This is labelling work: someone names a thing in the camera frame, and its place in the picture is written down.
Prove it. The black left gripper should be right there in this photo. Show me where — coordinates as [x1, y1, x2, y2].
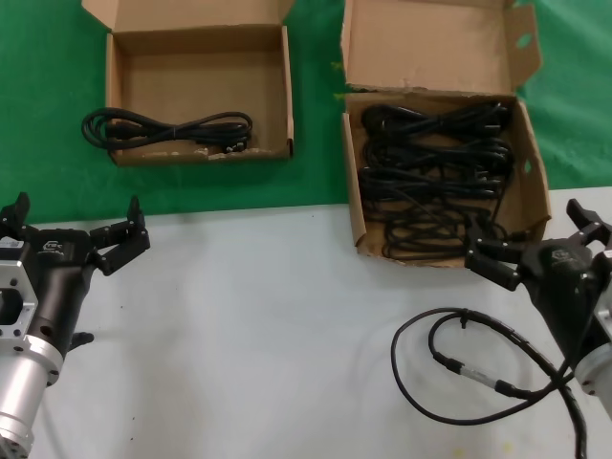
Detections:
[0, 192, 153, 355]

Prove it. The torn cardboard box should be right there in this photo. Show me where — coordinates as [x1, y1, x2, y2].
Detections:
[339, 0, 554, 272]

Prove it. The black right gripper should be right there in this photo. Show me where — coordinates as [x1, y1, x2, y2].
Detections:
[464, 198, 608, 364]

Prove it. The thin black camera cable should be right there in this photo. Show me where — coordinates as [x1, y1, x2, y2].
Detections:
[390, 305, 592, 459]

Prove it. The silver left camera bracket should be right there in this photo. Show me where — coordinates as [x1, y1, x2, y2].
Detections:
[0, 248, 39, 355]

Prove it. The intact cardboard box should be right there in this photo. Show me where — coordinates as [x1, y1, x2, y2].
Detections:
[80, 0, 295, 167]

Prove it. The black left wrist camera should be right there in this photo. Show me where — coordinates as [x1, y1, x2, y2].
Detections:
[0, 236, 28, 262]

